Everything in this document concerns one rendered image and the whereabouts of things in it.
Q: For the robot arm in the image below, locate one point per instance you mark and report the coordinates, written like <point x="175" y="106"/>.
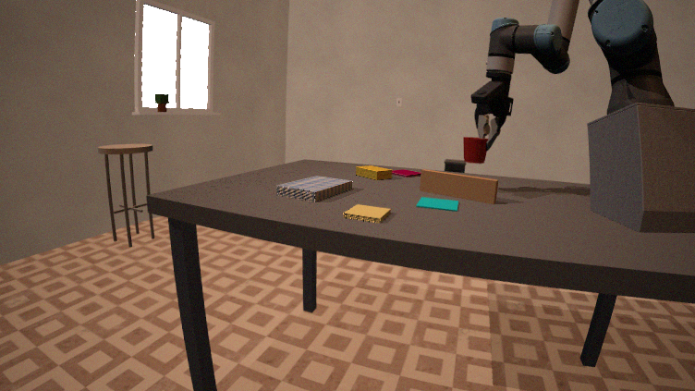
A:
<point x="622" y="28"/>

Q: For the red cup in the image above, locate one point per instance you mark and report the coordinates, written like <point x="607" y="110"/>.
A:
<point x="474" y="150"/>

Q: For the dark red flat square pad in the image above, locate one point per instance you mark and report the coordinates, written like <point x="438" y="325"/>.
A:
<point x="406" y="173"/>

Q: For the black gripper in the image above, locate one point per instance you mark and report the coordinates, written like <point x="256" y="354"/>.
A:
<point x="498" y="106"/>

